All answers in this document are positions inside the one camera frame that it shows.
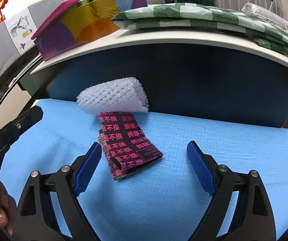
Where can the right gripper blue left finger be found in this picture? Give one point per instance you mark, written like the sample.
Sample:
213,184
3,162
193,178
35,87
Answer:
84,167

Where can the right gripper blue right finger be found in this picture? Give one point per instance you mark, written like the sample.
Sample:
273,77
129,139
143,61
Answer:
203,166

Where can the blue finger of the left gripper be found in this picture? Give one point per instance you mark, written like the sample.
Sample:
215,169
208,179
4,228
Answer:
15,128

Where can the white foam net roll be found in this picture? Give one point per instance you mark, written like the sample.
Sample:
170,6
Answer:
124,94

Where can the left hand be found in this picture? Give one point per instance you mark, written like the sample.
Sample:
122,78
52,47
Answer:
7,210

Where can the dark tv cabinet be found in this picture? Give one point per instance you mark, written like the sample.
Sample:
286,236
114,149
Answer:
19,93

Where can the blue table mat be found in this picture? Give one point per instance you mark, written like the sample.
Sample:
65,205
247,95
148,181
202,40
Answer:
163,201

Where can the grey covered television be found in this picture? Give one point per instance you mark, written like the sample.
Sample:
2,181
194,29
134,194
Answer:
16,32

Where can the white dark coffee table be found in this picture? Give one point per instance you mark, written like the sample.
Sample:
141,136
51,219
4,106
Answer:
184,72

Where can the colourful storage box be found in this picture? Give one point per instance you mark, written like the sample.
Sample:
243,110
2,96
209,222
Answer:
77,22

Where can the green checkered cloth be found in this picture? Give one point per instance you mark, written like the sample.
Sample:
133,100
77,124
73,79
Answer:
261,32

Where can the dark green tray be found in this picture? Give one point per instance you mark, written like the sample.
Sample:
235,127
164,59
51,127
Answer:
212,3

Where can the grey quilted sofa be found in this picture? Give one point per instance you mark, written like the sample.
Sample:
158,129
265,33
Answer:
266,15

